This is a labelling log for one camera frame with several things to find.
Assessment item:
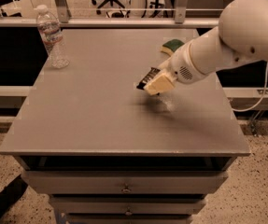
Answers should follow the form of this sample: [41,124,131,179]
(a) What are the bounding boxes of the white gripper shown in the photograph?
[144,43,206,95]

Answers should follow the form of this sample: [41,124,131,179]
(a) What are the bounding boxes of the black rxbar chocolate wrapper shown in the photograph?
[136,67,160,90]

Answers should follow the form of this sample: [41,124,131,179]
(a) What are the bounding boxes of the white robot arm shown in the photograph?
[138,0,268,95]

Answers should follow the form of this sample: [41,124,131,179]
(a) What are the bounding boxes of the clear plastic water bottle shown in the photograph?
[36,5,69,69]

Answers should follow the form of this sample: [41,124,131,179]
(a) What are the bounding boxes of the green and yellow sponge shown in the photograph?
[161,39,184,56]

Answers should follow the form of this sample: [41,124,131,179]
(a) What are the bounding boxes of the grey drawer cabinet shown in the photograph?
[0,28,252,224]

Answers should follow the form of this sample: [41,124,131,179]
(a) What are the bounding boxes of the metal drawer knob top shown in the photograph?
[121,184,132,194]

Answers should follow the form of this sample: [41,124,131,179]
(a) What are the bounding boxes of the metal drawer knob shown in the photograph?
[121,184,132,194]
[124,207,133,216]

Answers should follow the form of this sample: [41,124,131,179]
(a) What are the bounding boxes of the metal drawer knob middle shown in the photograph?
[124,207,133,216]

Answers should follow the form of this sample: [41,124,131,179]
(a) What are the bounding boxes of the middle grey drawer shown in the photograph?
[50,196,205,215]

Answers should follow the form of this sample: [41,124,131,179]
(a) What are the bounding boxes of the grey drawer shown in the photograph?
[50,196,205,215]
[67,215,191,224]
[21,171,228,194]

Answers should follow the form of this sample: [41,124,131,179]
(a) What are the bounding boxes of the top grey drawer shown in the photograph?
[21,171,228,194]

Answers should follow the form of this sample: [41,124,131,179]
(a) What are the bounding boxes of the bottom grey drawer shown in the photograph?
[67,215,191,224]

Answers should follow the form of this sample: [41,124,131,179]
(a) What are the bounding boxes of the grey metal railing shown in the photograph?
[0,0,225,27]

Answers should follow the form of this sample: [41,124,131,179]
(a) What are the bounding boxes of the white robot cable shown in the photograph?
[232,61,268,113]

